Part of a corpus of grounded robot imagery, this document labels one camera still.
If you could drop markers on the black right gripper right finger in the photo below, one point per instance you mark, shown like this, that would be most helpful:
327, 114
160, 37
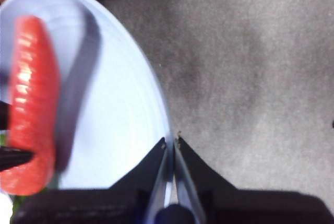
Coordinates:
235, 208

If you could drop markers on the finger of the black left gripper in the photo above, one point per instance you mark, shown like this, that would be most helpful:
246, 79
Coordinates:
15, 158
4, 117

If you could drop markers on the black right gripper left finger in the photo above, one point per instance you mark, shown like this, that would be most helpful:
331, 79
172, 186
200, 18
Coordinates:
104, 205

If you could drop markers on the orange carrot with green leaves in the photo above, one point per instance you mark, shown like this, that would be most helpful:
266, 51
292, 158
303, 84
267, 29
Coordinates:
32, 104

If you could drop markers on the blue round plate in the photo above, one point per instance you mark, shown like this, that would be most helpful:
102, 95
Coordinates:
114, 109

